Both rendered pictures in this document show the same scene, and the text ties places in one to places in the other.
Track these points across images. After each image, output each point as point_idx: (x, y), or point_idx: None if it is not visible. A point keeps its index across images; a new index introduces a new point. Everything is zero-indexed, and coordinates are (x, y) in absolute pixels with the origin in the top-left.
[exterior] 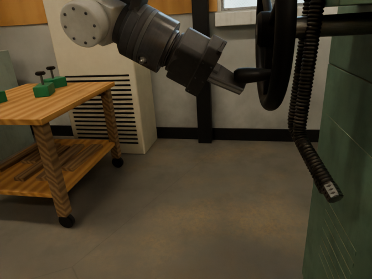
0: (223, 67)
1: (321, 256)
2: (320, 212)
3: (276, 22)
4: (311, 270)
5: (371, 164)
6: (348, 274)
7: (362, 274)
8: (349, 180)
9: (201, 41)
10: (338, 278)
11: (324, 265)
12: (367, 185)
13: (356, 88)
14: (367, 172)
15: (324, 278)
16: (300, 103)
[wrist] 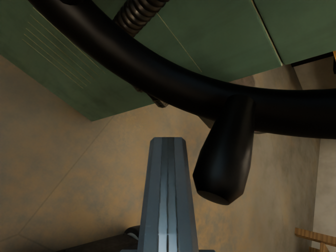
0: (195, 223)
1: (31, 43)
2: (13, 1)
3: None
4: (2, 42)
5: (159, 26)
6: (95, 76)
7: (119, 82)
8: (105, 12)
9: None
10: (75, 71)
11: (39, 52)
12: (146, 39)
13: None
14: (149, 28)
15: (41, 60)
16: (151, 14)
